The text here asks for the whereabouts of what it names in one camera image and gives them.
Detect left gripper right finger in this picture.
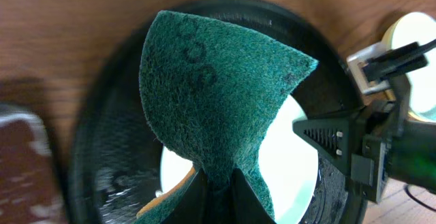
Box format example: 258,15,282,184
230,168,275,224

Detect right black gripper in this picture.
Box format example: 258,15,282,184
292,100,399,203

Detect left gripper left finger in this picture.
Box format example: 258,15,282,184
161,169,209,224

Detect light blue plate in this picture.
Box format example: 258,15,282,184
159,94,320,224

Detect green yellow sponge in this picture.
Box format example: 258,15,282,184
137,11,318,223

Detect light green plate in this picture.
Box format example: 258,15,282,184
381,12,435,123

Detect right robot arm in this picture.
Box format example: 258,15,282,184
293,101,435,203

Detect round black tray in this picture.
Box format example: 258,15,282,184
68,0,363,223

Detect rectangular black soapy tray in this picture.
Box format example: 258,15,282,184
1,103,69,224

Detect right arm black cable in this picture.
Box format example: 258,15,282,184
403,38,436,214

